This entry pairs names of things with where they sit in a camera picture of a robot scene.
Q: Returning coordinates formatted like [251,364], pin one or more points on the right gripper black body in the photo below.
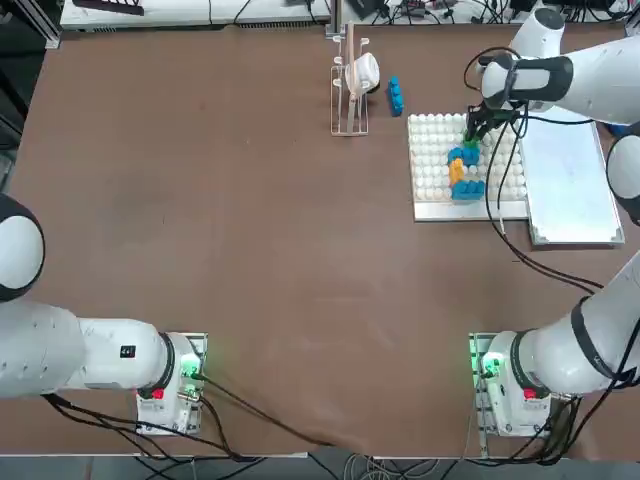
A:
[492,114]

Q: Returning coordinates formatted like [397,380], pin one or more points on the green two-stud block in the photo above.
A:
[470,144]

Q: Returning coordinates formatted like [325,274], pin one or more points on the blue three-stud block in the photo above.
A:
[396,97]
[465,156]
[468,192]

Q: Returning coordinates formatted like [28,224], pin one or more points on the yellow two-stud block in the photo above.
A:
[456,172]

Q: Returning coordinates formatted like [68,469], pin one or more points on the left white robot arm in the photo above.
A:
[40,350]

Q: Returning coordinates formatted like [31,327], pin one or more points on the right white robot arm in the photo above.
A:
[600,85]

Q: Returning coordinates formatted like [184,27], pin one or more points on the white studded baseplate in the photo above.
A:
[430,150]

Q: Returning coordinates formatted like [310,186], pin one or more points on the white cup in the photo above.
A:
[365,72]

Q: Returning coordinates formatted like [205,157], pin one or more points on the black power strip red switches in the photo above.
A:
[417,7]

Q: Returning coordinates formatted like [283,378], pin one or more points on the white side bench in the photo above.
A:
[200,14]

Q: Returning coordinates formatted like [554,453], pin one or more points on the long black power strip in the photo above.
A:
[115,6]

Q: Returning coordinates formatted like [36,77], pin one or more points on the whiteboard with silver frame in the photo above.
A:
[570,190]

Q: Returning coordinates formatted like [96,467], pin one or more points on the aluminium frame corner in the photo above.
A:
[633,27]

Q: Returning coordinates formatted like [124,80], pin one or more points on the upright aluminium post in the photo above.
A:
[336,12]

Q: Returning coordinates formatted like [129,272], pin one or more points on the aluminium frame profile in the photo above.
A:
[42,25]

